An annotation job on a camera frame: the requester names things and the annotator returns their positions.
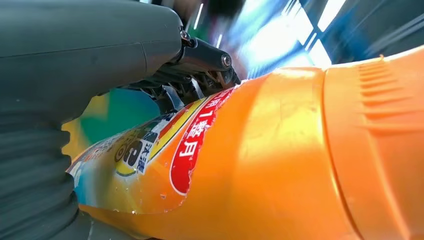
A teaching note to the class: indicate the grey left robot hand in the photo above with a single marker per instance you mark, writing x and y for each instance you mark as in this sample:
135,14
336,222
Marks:
82,46

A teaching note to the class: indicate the green table mat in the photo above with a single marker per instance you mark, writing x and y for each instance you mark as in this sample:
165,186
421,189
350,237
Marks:
122,112

